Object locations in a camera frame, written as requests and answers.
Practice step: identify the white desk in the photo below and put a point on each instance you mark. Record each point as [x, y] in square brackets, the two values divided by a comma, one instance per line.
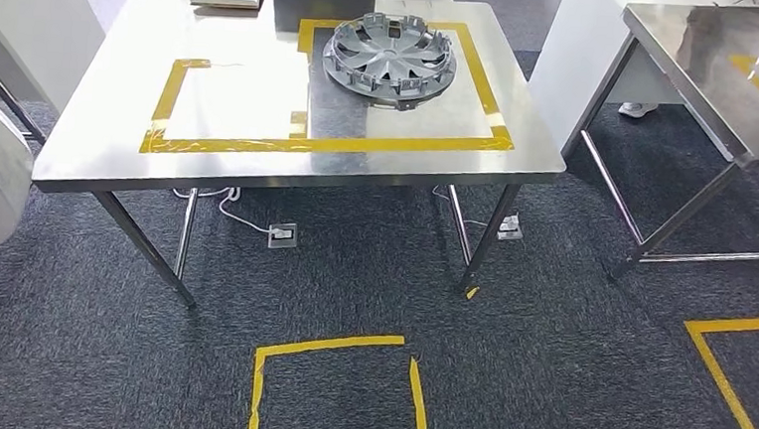
[573, 66]
[47, 34]

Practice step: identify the yellow floor tape square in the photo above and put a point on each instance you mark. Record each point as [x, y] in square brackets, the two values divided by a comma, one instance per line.
[325, 348]
[742, 325]

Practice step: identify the person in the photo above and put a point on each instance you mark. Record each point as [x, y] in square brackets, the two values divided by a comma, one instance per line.
[636, 110]

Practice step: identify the steel workbench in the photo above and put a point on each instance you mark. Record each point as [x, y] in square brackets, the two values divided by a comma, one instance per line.
[138, 60]
[691, 74]

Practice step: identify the grey wheel hubcap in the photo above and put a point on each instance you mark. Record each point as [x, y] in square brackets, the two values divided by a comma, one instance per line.
[389, 58]

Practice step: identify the metal floor socket box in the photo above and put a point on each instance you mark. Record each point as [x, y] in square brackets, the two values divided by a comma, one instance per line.
[282, 235]
[510, 229]

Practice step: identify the small yellow tape piece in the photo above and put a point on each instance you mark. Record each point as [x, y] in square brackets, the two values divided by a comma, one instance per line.
[472, 293]

